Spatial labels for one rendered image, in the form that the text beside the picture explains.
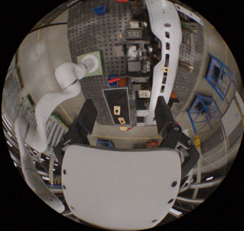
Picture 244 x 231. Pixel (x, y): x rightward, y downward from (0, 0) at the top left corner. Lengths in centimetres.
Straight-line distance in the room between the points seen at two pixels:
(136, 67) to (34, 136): 55
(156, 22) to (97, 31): 54
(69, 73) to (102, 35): 53
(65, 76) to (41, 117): 24
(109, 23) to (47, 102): 78
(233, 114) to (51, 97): 839
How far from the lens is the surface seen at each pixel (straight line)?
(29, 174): 29
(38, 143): 42
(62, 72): 47
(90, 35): 90
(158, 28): 56
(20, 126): 40
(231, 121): 813
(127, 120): 64
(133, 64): 37
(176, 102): 79
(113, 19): 87
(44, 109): 40
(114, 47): 45
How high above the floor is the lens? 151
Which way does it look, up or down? 41 degrees down
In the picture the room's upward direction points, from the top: 175 degrees counter-clockwise
